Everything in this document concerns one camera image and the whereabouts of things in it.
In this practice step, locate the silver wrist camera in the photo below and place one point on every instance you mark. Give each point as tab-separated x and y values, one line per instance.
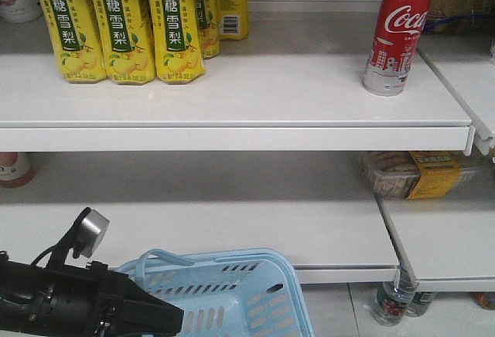
91	227

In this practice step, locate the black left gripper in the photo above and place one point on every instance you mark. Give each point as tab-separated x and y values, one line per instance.
96	302

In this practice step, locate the red Coca-Cola aluminium bottle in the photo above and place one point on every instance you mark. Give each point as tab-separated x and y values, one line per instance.
398	29

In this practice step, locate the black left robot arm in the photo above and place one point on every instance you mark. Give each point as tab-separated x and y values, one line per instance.
16	282

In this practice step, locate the clear boxed pastry pack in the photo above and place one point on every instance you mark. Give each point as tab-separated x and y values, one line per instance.
420	174

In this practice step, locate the clear water bottle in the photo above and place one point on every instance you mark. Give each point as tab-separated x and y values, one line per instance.
392	299

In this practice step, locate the yellow pear drink bottle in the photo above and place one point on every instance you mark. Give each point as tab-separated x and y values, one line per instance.
127	40
178	51
233	19
75	39

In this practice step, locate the light blue plastic basket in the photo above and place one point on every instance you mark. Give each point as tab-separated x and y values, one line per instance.
253	292

